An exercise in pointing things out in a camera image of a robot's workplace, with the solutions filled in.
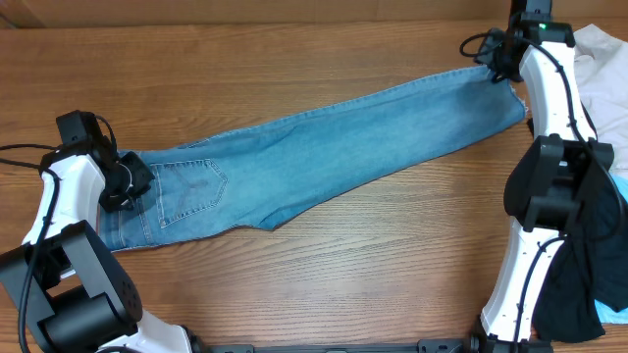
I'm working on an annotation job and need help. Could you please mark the light blue denim jeans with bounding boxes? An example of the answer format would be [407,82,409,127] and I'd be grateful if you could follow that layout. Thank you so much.
[98,67,526,251]

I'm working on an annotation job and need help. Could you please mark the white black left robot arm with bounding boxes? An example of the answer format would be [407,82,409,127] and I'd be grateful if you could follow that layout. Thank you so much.
[1,111,207,353]

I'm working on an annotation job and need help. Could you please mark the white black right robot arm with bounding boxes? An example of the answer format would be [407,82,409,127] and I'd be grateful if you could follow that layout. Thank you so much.
[457,0,614,352]

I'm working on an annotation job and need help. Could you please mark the white beige garment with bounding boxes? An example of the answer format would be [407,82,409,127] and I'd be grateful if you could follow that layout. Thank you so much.
[574,25,628,177]

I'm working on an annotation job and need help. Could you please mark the brown cardboard back panel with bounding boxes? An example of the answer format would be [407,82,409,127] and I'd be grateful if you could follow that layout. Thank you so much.
[0,0,628,29]

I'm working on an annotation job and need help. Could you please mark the black garment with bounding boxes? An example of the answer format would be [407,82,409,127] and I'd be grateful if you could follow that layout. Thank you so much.
[527,117,628,343]

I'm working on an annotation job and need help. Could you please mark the light blue cloth piece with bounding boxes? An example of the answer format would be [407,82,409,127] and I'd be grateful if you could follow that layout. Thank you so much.
[595,188,627,325]

